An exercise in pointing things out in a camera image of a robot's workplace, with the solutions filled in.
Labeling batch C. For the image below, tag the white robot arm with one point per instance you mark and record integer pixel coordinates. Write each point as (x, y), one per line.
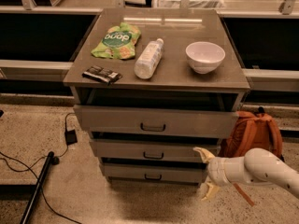
(258, 167)

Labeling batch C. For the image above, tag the black metal floor bar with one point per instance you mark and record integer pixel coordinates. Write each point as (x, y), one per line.
(37, 189)

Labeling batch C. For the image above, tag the black snack bar wrapper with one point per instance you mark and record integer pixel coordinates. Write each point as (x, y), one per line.
(101, 74)

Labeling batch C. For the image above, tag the green snack bag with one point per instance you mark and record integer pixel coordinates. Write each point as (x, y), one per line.
(118, 43)

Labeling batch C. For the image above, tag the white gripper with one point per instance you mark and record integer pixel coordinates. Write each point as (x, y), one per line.
(216, 171)

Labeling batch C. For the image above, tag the grey bottom drawer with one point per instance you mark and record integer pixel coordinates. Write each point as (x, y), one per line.
(153, 173)

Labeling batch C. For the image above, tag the clear plastic water bottle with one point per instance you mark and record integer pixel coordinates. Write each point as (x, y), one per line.
(149, 59)

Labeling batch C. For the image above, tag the black power adapter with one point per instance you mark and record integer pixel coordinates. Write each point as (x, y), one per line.
(70, 137)

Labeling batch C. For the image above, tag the white bowl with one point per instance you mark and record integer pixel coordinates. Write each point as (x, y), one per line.
(204, 57)

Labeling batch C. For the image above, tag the orange backpack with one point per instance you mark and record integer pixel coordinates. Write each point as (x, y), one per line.
(252, 130)

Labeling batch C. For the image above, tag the grey drawer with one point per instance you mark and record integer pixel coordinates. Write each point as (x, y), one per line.
(148, 151)
(153, 173)
(108, 119)

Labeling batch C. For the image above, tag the grey drawer cabinet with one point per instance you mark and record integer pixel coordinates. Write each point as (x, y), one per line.
(174, 85)

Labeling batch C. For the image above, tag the grey top drawer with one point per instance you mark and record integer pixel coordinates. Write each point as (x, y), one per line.
(108, 119)

